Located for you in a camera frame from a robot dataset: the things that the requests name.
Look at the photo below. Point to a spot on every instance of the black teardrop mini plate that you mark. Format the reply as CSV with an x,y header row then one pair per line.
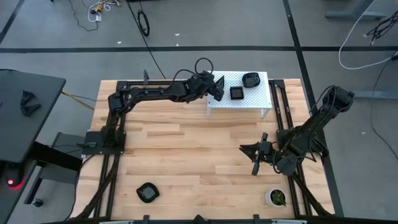
x,y
221,83

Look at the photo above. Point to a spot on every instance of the white strip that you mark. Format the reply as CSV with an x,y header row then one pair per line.
x,y
116,222
289,222

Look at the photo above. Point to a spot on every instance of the black round device with light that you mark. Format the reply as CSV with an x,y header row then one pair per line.
x,y
14,175

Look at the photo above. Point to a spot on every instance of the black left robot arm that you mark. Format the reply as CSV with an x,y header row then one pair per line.
x,y
155,93

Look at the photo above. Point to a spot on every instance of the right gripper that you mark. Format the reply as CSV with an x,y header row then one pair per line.
x,y
267,150

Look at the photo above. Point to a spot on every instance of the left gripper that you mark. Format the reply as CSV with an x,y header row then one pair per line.
x,y
200,87

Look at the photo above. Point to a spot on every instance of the black triangular object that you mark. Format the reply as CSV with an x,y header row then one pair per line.
x,y
26,97

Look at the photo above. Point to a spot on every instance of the black caster wheel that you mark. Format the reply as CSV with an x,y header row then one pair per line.
x,y
37,203

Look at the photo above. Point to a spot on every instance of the dark grey floor box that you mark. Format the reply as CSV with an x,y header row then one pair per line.
x,y
66,140

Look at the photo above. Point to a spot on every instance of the grey desk foot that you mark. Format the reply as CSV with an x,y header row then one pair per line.
x,y
373,95
342,14

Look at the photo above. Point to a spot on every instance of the grey desk base panel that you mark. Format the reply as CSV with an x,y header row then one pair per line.
x,y
59,175

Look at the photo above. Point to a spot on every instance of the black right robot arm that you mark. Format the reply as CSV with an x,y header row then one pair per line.
x,y
320,121

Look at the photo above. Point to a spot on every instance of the black side desk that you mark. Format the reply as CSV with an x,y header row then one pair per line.
x,y
18,137

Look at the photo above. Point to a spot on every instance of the small plant in white pot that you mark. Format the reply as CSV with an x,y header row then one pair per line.
x,y
276,198

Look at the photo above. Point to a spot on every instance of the white perforated riser shelf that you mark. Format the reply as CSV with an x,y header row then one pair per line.
x,y
258,96

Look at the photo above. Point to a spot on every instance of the black desk leg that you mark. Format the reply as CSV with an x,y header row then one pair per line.
x,y
56,155

